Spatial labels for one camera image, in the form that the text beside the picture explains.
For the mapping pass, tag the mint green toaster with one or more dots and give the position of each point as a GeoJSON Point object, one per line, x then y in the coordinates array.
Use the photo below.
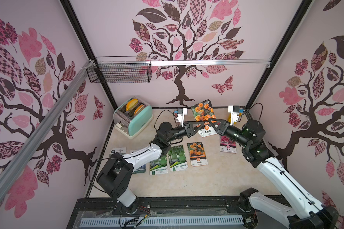
{"type": "Point", "coordinates": [132, 117]}

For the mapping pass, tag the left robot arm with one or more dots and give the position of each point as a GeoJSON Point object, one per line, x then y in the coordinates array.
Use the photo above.
{"type": "Point", "coordinates": [115, 176]}

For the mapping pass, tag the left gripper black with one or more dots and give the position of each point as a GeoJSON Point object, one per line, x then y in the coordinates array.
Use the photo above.
{"type": "Point", "coordinates": [187, 128]}

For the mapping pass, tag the aluminium rail rear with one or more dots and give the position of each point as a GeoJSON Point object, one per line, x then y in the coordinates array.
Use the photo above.
{"type": "Point", "coordinates": [190, 62]}

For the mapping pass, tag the green gourd packet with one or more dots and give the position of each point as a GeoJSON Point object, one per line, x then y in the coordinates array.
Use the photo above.
{"type": "Point", "coordinates": [159, 166]}
{"type": "Point", "coordinates": [177, 159]}

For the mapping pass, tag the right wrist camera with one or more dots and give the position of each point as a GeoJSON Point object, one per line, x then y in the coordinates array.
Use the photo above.
{"type": "Point", "coordinates": [235, 113]}

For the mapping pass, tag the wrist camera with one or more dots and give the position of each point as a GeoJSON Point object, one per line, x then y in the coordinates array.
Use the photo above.
{"type": "Point", "coordinates": [179, 115]}
{"type": "Point", "coordinates": [235, 113]}

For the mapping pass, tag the black wire basket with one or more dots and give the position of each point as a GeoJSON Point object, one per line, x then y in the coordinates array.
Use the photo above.
{"type": "Point", "coordinates": [121, 69]}

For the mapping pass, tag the aluminium rail left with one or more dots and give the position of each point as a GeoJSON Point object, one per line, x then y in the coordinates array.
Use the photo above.
{"type": "Point", "coordinates": [21, 159]}

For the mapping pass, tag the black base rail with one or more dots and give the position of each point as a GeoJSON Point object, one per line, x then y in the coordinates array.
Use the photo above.
{"type": "Point", "coordinates": [149, 204]}

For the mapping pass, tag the marigold seed packet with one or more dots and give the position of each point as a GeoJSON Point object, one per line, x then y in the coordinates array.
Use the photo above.
{"type": "Point", "coordinates": [202, 112]}
{"type": "Point", "coordinates": [197, 154]}

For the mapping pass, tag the green gourd packet front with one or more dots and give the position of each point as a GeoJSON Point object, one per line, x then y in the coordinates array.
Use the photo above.
{"type": "Point", "coordinates": [159, 166]}

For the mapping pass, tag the hollyhock seed packet front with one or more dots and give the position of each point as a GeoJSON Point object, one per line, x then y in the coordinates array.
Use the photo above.
{"type": "Point", "coordinates": [227, 145]}

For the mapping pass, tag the aluminium rail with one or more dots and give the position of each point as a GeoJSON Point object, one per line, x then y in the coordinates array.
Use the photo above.
{"type": "Point", "coordinates": [21, 159]}
{"type": "Point", "coordinates": [190, 62]}

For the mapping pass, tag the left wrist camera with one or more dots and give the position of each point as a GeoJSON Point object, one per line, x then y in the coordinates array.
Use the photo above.
{"type": "Point", "coordinates": [179, 115]}

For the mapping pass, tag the lavender seed packet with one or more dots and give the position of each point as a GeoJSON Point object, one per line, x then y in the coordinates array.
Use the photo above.
{"type": "Point", "coordinates": [141, 169]}
{"type": "Point", "coordinates": [120, 151]}

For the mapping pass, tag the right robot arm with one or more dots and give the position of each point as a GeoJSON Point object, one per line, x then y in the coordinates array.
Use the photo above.
{"type": "Point", "coordinates": [304, 210]}

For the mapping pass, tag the white slotted cable duct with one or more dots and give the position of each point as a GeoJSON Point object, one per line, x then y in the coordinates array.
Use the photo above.
{"type": "Point", "coordinates": [136, 222]}

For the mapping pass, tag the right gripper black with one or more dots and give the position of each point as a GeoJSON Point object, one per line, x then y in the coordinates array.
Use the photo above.
{"type": "Point", "coordinates": [223, 128]}

